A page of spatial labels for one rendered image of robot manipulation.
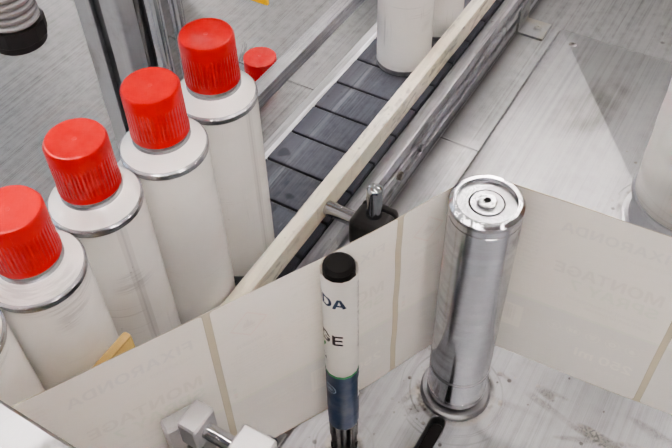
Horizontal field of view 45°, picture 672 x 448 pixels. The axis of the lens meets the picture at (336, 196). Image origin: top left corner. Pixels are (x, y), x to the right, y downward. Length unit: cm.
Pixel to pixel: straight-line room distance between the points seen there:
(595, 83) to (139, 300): 47
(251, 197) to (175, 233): 7
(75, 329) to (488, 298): 22
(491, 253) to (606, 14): 59
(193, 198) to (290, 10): 49
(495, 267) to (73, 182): 22
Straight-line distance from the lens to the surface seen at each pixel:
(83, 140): 43
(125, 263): 47
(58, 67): 92
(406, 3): 73
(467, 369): 50
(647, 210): 64
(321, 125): 72
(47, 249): 42
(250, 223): 57
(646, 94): 80
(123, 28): 63
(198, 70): 49
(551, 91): 78
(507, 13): 87
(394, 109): 69
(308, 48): 68
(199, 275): 54
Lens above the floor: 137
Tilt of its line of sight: 47 degrees down
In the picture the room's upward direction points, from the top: 2 degrees counter-clockwise
